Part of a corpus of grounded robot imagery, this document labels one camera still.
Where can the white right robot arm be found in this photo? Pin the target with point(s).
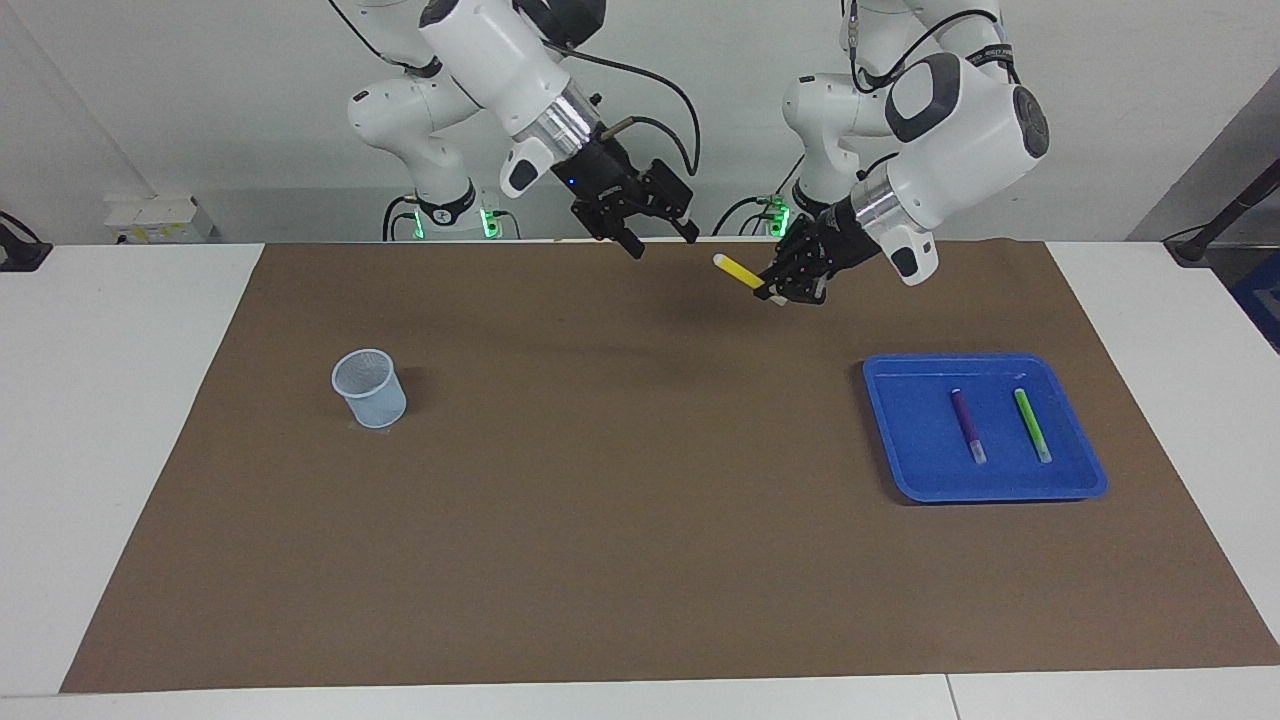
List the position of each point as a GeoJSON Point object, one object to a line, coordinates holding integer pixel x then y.
{"type": "Point", "coordinates": [490, 60]}

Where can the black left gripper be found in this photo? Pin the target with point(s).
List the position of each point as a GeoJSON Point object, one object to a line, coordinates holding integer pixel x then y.
{"type": "Point", "coordinates": [835, 245]}

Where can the purple highlighter pen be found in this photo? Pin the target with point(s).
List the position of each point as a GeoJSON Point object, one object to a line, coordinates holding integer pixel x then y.
{"type": "Point", "coordinates": [967, 425]}

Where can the yellow highlighter pen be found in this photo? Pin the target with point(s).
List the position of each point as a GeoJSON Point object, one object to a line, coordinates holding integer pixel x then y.
{"type": "Point", "coordinates": [738, 270]}

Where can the brown table mat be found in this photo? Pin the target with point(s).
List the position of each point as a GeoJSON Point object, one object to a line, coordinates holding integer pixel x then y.
{"type": "Point", "coordinates": [640, 500]}

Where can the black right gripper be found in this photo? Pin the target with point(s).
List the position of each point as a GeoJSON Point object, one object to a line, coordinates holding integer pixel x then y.
{"type": "Point", "coordinates": [600, 185]}

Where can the black stand pole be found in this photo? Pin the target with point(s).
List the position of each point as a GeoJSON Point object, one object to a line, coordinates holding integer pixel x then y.
{"type": "Point", "coordinates": [1190, 248]}

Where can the black table clamp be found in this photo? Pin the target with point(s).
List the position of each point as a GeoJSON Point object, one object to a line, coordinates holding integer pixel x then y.
{"type": "Point", "coordinates": [20, 255]}

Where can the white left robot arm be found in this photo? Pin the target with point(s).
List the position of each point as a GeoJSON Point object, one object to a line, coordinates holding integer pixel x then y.
{"type": "Point", "coordinates": [960, 130]}

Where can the blue box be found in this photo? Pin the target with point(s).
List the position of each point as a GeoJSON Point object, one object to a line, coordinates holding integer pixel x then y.
{"type": "Point", "coordinates": [1262, 300]}

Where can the blue plastic tray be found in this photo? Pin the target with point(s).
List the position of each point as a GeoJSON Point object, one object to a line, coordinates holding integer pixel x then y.
{"type": "Point", "coordinates": [920, 470]}

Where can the green highlighter pen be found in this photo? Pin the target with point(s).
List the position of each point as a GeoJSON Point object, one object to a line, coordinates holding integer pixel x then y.
{"type": "Point", "coordinates": [1032, 425]}

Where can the translucent plastic cup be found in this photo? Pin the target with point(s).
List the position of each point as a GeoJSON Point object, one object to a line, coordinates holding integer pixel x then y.
{"type": "Point", "coordinates": [370, 395]}

